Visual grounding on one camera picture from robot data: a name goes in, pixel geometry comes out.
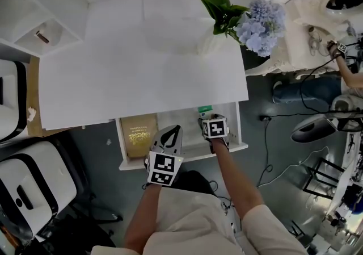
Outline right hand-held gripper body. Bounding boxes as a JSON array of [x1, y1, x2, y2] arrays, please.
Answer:
[[197, 114, 230, 139]]

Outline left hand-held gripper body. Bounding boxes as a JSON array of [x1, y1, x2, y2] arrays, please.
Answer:
[[144, 150, 185, 186]]

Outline white drawer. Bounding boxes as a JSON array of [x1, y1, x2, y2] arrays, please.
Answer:
[[115, 101, 250, 172]]

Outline small green white box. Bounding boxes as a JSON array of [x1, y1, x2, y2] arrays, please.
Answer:
[[197, 105, 214, 120]]

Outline person's left forearm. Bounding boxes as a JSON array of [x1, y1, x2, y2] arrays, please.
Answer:
[[123, 184, 163, 249]]

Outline person's right forearm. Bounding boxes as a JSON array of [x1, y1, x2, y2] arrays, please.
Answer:
[[212, 137, 267, 220]]

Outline brown book with gold print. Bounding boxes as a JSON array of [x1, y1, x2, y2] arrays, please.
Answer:
[[120, 114, 159, 160]]

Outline person's dark legs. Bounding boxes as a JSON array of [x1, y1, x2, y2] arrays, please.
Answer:
[[170, 170, 217, 195]]

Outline white desk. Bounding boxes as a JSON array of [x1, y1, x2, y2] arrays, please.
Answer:
[[38, 40, 250, 131]]

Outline person's cream shirt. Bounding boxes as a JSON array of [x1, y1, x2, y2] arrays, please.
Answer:
[[90, 191, 309, 255]]

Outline white ribbed vase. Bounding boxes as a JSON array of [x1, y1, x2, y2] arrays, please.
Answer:
[[198, 31, 242, 56]]

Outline white robot with black base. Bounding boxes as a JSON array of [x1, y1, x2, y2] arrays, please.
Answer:
[[290, 94, 363, 144]]

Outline lilac flowers with green leaves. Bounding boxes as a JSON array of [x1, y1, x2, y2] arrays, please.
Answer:
[[199, 0, 286, 58]]

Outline cream carved vanity table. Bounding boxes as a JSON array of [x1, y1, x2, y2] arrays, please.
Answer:
[[245, 0, 363, 77]]

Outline large white grey robot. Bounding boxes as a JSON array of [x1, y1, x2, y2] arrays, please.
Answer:
[[0, 59, 28, 144], [0, 141, 78, 246]]

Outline cardboard box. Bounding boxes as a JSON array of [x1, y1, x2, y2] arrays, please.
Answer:
[[27, 55, 86, 138]]

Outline grey metal chair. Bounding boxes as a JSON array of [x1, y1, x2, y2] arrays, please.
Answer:
[[290, 219, 313, 246]]

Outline black floor cable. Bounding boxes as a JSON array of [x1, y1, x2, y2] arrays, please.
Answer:
[[256, 116, 275, 190]]

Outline white floor cable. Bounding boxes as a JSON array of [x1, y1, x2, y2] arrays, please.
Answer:
[[258, 145, 330, 189]]

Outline black metal frame stand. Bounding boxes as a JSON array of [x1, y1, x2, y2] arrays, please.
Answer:
[[302, 157, 347, 200]]

